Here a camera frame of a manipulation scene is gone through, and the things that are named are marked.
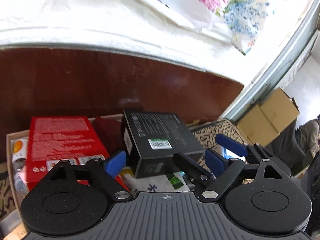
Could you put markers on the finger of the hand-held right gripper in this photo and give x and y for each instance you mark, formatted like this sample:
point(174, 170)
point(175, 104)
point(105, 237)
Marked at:
point(187, 166)
point(230, 143)

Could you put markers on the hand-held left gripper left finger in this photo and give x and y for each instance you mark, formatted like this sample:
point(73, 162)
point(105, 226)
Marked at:
point(116, 163)

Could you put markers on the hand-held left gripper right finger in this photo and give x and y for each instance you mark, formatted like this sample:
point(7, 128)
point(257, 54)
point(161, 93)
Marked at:
point(215, 162)

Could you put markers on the black printed box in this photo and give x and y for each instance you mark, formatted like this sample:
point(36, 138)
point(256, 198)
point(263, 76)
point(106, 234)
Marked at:
point(160, 132)

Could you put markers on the shallow beige cardboard box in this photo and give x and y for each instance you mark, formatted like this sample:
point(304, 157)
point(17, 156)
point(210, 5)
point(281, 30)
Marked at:
point(10, 155)

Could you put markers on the light blue white packet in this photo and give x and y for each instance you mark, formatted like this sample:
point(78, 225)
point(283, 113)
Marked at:
point(228, 153)

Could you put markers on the beige black patterned mat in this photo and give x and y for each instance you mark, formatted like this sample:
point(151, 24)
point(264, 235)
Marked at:
point(225, 130)

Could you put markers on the green black label packet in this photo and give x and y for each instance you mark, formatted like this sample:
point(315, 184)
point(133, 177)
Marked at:
point(176, 180)

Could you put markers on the dark grey cloth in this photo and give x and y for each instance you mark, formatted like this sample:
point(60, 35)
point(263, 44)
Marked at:
point(290, 140)

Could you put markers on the white snowflake print cloth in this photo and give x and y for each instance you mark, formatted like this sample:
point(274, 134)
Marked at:
point(155, 183)

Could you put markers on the brown cardboard box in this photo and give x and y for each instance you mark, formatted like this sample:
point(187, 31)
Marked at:
point(270, 115)

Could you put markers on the olive grey cloth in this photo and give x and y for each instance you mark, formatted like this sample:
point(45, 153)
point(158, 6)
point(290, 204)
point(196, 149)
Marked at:
point(308, 135)

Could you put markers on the red printed box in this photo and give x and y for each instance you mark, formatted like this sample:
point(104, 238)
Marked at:
point(62, 140)

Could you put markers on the white orange printed packet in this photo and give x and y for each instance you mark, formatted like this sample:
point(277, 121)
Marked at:
point(18, 147)

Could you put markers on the floral print bedding package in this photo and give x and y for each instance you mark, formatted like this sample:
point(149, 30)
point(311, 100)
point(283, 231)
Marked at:
point(232, 12)

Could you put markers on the white crumpled cloth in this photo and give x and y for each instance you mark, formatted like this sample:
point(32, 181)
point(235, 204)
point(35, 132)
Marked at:
point(180, 7)

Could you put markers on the silver metal door frame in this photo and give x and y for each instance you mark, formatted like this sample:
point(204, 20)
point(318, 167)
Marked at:
point(282, 55)

